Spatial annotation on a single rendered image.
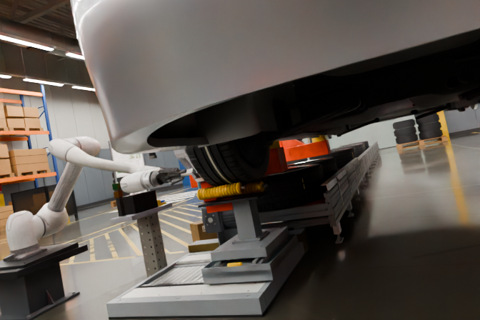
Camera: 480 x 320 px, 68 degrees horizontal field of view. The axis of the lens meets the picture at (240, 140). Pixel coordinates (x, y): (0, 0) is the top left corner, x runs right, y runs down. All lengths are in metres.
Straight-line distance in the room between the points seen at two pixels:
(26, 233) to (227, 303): 1.43
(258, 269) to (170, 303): 0.44
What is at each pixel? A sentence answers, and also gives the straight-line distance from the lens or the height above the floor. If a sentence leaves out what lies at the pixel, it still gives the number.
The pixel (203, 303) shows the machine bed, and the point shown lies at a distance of 1.73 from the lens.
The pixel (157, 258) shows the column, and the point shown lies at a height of 0.13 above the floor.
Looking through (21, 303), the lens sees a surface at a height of 0.08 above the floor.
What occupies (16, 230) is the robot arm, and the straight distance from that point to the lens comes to 2.61.
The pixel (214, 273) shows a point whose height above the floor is 0.14.
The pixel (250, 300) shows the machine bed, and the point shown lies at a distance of 1.62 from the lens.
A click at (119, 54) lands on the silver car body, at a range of 0.98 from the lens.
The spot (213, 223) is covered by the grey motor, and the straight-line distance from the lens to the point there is 2.30.
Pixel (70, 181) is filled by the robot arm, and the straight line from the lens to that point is 2.54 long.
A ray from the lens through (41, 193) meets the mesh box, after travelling 10.21.
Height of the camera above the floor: 0.65
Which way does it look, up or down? 3 degrees up
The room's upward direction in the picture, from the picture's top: 11 degrees counter-clockwise
